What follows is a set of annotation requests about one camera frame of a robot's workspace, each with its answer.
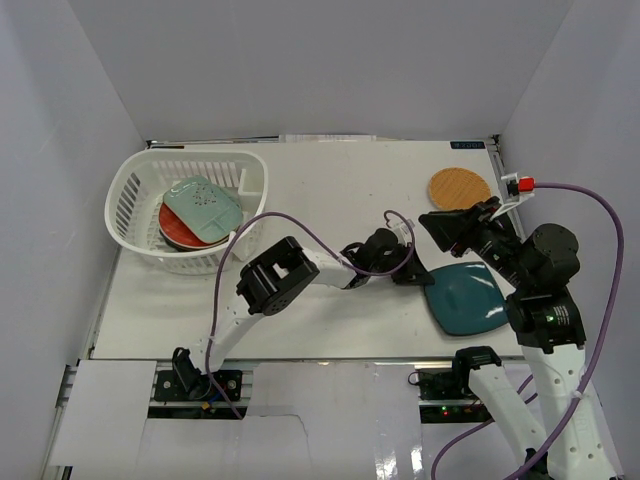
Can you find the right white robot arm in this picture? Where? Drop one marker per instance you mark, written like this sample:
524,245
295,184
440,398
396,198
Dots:
564,442

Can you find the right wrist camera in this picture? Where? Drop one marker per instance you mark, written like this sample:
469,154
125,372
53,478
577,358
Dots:
519,189

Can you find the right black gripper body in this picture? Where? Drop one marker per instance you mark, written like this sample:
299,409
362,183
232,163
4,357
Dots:
495,244

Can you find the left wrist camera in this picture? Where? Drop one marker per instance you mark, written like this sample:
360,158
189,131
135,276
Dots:
402,229

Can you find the white plastic dish bin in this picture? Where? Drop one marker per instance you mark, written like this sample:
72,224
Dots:
135,196

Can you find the blue label sticker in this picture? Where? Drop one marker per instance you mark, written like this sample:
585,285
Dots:
467,145

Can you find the light green rectangular plate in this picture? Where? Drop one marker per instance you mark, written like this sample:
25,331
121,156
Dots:
209,211

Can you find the orange woven round plate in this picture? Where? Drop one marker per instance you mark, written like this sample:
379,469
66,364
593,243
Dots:
457,188

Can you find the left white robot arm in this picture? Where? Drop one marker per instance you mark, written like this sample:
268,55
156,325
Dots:
270,283

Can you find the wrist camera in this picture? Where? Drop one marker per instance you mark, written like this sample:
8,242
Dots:
402,229
519,189

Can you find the dark teal angular plate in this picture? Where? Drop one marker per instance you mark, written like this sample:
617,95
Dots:
465,300

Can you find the grey deer pattern plate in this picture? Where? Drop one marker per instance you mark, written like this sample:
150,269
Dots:
185,248

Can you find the red and teal floral plate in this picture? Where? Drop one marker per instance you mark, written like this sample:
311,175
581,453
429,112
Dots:
175,229

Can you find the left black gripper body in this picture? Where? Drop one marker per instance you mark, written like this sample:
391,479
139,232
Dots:
409,270

